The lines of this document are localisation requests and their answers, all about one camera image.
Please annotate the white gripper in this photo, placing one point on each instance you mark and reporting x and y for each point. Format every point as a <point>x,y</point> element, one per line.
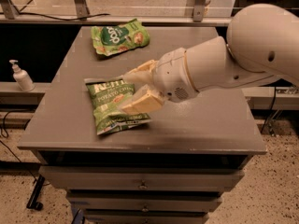
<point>172,75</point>

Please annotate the green jalapeno kettle chip bag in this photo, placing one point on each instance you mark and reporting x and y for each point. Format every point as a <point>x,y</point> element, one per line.
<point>106,96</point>

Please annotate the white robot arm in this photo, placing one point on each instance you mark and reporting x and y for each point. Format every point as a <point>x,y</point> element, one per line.
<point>260,47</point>

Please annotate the green popcorn snack bag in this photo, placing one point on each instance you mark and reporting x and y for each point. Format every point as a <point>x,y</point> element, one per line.
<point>112,40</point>

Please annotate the grey drawer cabinet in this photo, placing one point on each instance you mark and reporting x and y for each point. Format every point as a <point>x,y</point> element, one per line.
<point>172,170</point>

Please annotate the white pump dispenser bottle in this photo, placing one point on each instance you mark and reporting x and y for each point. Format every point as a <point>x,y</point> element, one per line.
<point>21,77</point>

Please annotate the black floor stand foot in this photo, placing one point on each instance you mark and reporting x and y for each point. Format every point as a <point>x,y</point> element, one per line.
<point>33,203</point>

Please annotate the grey metal rail frame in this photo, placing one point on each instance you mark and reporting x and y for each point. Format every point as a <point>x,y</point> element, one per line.
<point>201,15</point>

